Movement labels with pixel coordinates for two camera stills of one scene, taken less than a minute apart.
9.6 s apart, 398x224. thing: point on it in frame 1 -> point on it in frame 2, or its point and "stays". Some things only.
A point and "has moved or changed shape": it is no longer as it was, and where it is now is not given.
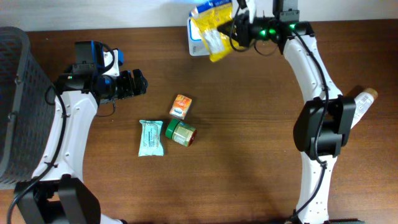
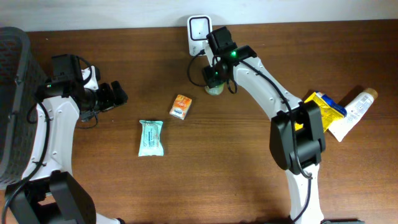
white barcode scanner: [197, 47] stays
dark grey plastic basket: [27, 121] stays
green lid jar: [181, 132] -> [216, 91]
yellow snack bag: [207, 18] has moved or changed shape
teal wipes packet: [151, 141] stays
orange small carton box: [180, 106] stays
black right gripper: [232, 32] -> [214, 76]
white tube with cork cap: [364, 101] stays
